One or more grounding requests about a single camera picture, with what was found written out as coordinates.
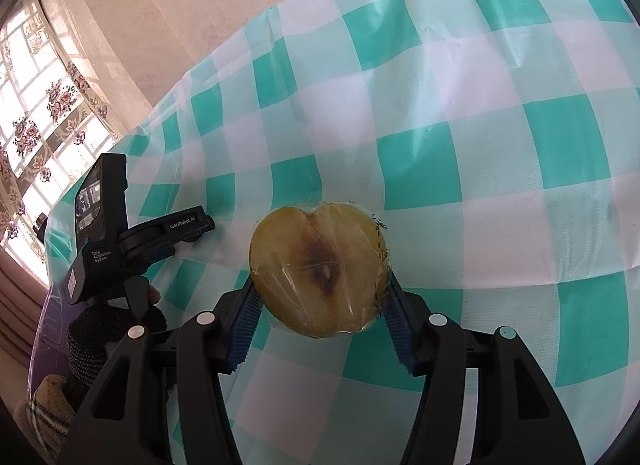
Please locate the green checkered tablecloth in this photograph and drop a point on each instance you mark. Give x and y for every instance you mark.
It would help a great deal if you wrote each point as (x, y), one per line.
(450, 145)

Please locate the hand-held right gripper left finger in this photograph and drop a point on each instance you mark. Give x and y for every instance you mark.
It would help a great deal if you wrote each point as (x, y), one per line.
(244, 327)

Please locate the apple half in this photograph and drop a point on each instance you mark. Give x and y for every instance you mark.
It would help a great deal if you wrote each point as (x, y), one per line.
(320, 270)

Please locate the purple box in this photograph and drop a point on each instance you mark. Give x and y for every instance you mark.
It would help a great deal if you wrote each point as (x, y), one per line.
(50, 325)

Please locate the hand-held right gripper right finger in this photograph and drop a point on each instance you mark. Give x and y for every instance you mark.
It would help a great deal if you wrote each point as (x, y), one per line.
(397, 325)

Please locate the floral lace curtain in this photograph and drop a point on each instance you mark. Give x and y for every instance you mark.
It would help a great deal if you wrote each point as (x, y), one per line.
(50, 110)

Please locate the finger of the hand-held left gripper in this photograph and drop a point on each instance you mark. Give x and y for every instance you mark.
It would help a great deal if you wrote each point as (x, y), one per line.
(170, 235)

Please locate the person's left hand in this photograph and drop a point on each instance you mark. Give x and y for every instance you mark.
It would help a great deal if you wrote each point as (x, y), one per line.
(92, 340)

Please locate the small black windowsill object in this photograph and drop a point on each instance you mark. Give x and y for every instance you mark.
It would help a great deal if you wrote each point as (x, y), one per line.
(38, 223)

